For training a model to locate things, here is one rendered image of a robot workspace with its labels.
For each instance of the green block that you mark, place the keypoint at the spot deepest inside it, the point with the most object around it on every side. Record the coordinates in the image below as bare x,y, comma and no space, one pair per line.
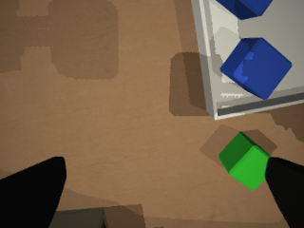
245,161

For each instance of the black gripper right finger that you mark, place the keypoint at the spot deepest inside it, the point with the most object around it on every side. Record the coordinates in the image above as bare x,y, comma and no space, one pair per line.
286,182

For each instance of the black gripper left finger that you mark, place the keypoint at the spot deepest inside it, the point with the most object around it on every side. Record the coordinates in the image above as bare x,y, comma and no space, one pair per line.
29,198

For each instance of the blue block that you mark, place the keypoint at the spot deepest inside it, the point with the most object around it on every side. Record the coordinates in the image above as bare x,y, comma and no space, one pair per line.
256,66
245,9

